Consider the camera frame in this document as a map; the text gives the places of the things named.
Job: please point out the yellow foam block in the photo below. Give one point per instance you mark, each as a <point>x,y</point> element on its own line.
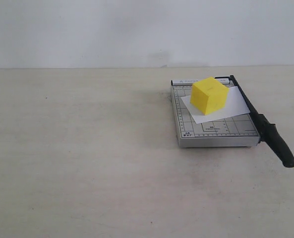
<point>208,95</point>

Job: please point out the white paper sheet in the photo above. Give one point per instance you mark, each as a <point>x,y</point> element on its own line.
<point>235,106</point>

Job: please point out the black cutter blade arm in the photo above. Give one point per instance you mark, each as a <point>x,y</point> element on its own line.
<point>267,131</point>

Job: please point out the grey paper cutter base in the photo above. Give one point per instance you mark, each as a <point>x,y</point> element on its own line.
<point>237,131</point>

